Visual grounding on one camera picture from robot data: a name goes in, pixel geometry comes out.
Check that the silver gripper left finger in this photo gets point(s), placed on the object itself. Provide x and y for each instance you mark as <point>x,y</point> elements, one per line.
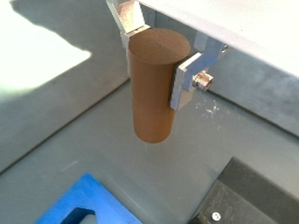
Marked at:
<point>129,19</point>

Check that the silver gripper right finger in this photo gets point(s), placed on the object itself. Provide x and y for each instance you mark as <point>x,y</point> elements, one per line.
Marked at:
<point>190,74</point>

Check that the brown wooden cylinder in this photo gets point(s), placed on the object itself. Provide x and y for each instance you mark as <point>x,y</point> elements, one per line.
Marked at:
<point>156,50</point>

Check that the black curved holder stand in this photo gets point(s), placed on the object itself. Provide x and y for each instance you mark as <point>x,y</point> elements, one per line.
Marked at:
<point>244,198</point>

